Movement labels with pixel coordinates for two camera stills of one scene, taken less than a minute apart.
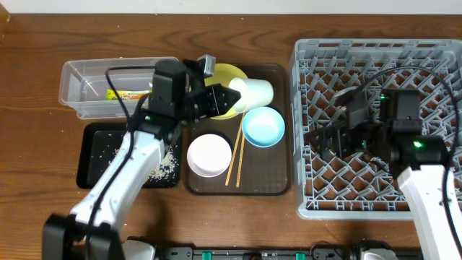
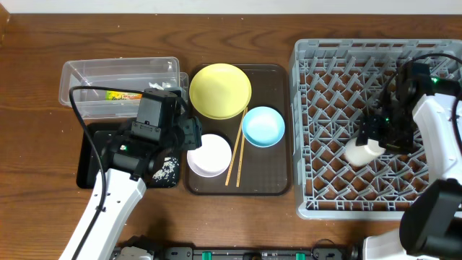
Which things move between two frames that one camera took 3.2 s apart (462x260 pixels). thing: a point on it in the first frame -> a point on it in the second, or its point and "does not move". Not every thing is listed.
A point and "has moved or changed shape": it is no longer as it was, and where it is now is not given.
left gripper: [216, 94] -> [193, 130]
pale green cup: [255, 93] has moved or changed shape
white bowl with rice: [208, 155] does not move
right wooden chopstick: [239, 169] does not move
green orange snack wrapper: [127, 94] does not move
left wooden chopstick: [234, 149] does not move
